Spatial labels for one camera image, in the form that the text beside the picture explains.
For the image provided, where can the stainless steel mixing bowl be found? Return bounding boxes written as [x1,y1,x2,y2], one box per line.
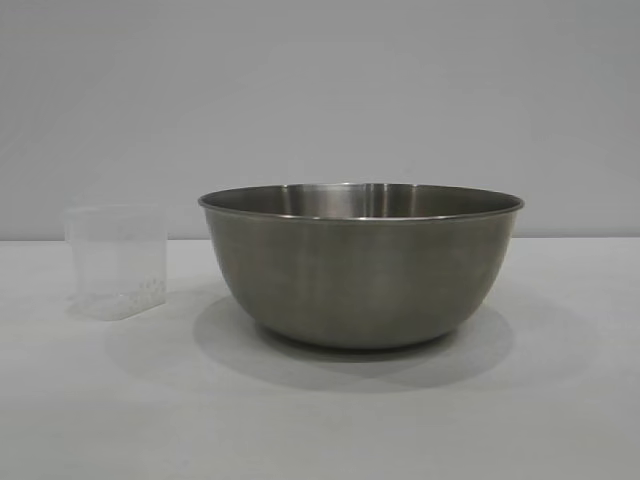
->
[196,180,526,350]

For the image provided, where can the clear plastic measuring cup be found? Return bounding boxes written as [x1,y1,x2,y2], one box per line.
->
[63,204,169,323]

